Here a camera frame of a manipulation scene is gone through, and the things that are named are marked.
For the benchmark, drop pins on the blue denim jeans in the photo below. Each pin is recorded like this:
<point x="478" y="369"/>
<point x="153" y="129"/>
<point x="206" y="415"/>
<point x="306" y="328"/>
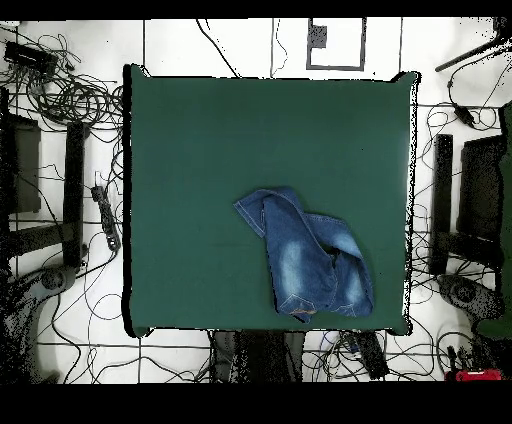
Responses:
<point x="304" y="256"/>

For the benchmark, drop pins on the black wheeled base leg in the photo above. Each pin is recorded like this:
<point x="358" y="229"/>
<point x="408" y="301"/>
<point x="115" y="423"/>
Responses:
<point x="464" y="292"/>
<point x="52" y="278"/>

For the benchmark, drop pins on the black upright bar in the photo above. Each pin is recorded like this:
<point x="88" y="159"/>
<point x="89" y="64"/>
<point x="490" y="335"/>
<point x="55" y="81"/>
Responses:
<point x="442" y="192"/>
<point x="74" y="192"/>

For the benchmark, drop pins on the black panel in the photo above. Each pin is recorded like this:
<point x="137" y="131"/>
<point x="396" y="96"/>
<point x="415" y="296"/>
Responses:
<point x="480" y="184"/>

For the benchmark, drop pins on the black power adapter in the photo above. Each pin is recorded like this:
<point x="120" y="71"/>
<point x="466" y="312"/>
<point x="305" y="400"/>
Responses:
<point x="464" y="114"/>

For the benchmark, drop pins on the black tripod leg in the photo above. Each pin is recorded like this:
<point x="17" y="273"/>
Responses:
<point x="468" y="54"/>

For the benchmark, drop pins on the dark green table cloth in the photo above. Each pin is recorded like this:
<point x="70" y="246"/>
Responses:
<point x="180" y="160"/>

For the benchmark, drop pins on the black power strip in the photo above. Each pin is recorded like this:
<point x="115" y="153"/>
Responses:
<point x="107" y="218"/>

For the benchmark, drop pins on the black case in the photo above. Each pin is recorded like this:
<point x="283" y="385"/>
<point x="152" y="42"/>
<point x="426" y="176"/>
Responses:
<point x="24" y="164"/>

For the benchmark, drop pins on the black electronics box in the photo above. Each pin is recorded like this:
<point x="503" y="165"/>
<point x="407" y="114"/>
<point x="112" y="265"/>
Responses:
<point x="28" y="56"/>

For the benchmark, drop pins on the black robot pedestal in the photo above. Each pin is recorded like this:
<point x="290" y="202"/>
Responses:
<point x="260" y="356"/>

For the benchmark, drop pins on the gray square frame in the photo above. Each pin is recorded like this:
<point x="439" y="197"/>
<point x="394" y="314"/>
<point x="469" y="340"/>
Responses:
<point x="336" y="68"/>

